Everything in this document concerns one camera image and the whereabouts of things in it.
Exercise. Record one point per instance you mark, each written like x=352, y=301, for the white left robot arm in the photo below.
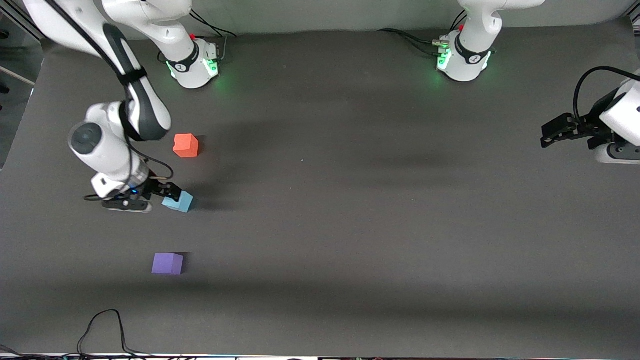
x=472, y=55

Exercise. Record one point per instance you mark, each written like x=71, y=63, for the orange foam block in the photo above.
x=185, y=145

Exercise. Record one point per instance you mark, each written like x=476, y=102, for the purple foam block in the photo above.
x=167, y=264

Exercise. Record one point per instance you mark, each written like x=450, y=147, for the dark grey table mat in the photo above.
x=320, y=225

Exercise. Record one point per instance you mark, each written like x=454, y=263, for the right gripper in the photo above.
x=151, y=188

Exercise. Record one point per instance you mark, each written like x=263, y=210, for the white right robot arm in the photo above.
x=145, y=110

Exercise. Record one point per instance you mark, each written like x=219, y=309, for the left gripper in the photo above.
x=591, y=125

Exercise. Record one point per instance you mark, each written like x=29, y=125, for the light blue foam block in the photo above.
x=180, y=203

